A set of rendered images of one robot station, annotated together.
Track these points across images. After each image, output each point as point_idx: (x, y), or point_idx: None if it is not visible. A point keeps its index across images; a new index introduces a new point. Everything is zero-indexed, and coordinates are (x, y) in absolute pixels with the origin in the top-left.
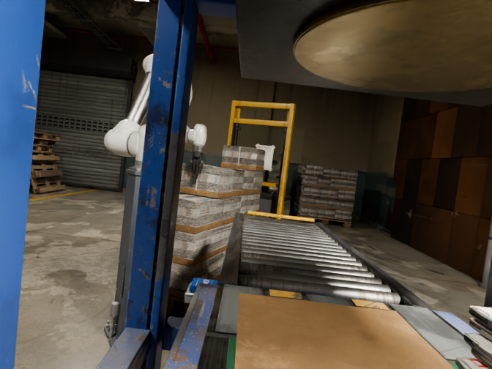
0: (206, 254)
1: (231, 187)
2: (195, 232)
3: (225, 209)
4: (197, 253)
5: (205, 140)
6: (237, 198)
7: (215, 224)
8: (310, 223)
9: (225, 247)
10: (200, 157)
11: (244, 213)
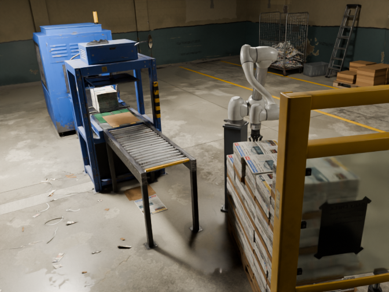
0: (232, 205)
1: (241, 171)
2: (227, 175)
3: (242, 190)
4: (228, 193)
5: (249, 118)
6: (250, 196)
7: (235, 190)
8: (146, 167)
9: (243, 229)
10: (250, 132)
11: (260, 234)
